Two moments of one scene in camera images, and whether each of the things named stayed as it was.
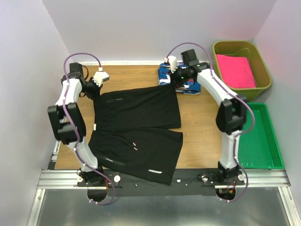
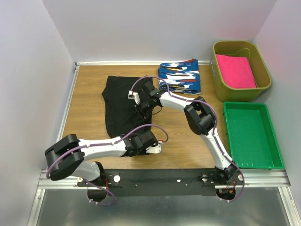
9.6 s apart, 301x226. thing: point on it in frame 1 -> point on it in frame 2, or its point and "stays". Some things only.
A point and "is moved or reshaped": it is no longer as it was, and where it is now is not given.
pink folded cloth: (235, 71) stays
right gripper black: (177, 84) -> (138, 108)
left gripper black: (96, 92) -> (143, 152)
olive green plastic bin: (239, 67) stays
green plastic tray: (259, 149) stays
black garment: (131, 133) is moved or reshaped
